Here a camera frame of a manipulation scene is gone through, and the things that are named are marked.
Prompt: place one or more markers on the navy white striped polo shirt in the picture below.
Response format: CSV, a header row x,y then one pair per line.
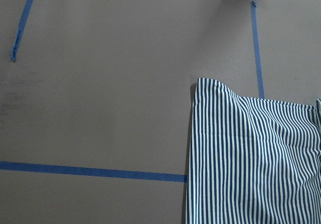
x,y
252,160

